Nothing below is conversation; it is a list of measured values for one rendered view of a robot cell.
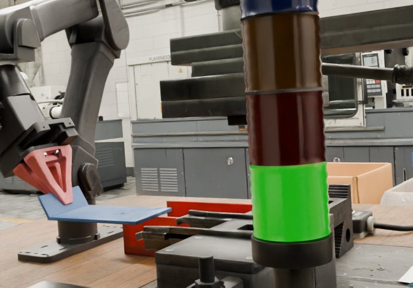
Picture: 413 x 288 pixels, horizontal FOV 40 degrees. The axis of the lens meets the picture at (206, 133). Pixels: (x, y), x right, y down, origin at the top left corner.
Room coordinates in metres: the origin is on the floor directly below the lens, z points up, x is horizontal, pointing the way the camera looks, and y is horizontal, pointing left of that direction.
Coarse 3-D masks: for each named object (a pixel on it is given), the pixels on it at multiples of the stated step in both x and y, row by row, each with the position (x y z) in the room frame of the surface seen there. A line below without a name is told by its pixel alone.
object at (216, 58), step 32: (224, 0) 0.55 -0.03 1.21; (224, 32) 0.53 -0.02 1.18; (320, 32) 0.48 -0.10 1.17; (352, 32) 0.47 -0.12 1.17; (384, 32) 0.46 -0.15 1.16; (192, 64) 0.54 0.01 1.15; (224, 64) 0.52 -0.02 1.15; (160, 96) 0.53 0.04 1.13; (192, 96) 0.51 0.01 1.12; (224, 96) 0.49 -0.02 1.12
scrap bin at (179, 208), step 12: (168, 204) 0.93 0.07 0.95; (180, 204) 0.92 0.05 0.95; (192, 204) 0.91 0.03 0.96; (204, 204) 0.90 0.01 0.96; (216, 204) 0.89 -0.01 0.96; (228, 204) 0.88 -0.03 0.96; (240, 204) 0.86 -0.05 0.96; (168, 216) 0.94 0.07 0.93; (180, 216) 0.92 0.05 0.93; (132, 228) 0.83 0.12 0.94; (132, 240) 0.83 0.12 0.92; (132, 252) 0.83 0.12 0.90; (144, 252) 0.82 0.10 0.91
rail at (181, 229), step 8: (176, 232) 0.58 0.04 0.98; (184, 232) 0.58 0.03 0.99; (192, 232) 0.57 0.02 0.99; (200, 232) 0.57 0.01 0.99; (208, 232) 0.56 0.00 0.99; (216, 232) 0.56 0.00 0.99; (224, 232) 0.55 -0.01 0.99; (232, 232) 0.55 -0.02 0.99; (240, 232) 0.55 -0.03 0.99; (248, 232) 0.54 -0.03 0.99; (176, 240) 0.59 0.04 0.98
